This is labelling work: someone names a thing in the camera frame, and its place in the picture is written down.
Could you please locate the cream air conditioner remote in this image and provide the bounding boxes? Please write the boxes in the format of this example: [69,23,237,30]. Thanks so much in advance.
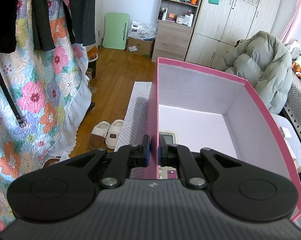
[159,131,178,179]

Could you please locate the pink cardboard box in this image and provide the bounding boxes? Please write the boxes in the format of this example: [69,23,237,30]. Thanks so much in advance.
[143,57,301,221]

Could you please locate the right white slipper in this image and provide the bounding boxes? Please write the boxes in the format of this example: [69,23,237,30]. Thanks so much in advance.
[105,119,124,150]

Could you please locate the white slipper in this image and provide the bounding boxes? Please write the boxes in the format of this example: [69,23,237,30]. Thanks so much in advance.
[88,121,110,150]
[105,119,124,150]

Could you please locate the left white slipper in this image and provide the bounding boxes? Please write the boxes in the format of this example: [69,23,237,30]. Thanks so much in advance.
[88,121,110,150]

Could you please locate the patterned white tablecloth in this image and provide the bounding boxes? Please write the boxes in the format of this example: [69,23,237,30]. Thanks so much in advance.
[113,81,153,179]

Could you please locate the black belt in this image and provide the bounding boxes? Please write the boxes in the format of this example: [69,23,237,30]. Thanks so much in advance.
[0,72,26,128]

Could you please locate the floral quilt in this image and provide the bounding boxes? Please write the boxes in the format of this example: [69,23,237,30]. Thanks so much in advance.
[0,0,92,232]

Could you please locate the cardboard box on floor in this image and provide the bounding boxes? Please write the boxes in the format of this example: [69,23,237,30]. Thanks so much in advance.
[127,37,155,59]

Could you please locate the grey puffer jacket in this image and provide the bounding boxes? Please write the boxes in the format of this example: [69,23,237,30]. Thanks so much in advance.
[224,31,293,114]

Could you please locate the tissue pack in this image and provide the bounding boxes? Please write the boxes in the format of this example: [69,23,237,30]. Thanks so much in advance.
[128,20,158,41]

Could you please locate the green folding table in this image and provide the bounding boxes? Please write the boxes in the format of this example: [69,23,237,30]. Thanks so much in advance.
[103,12,130,50]

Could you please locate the light wood wardrobe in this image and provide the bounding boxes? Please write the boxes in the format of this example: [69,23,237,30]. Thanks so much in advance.
[185,0,281,70]

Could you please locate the wooden shelf cabinet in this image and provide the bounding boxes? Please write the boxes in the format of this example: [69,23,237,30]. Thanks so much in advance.
[152,0,201,62]

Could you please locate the black hanging clothes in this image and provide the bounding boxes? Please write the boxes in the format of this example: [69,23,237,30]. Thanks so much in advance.
[0,0,96,54]

